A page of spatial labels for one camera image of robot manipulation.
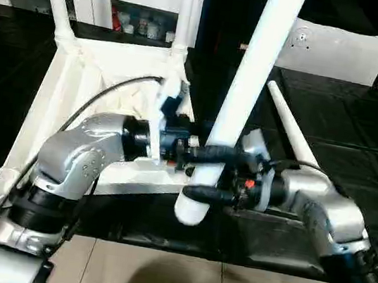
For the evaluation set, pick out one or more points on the white plastic table top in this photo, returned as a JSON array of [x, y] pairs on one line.
[[61, 94]]

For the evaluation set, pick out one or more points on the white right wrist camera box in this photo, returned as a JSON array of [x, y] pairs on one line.
[[258, 148]]

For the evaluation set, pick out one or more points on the black work mat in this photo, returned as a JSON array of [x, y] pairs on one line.
[[319, 225]]

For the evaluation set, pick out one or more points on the white plastic bag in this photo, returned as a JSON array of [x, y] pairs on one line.
[[337, 53]]

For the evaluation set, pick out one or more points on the small tan label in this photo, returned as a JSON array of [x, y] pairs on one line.
[[244, 46]]

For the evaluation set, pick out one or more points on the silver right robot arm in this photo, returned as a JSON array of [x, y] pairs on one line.
[[327, 219]]

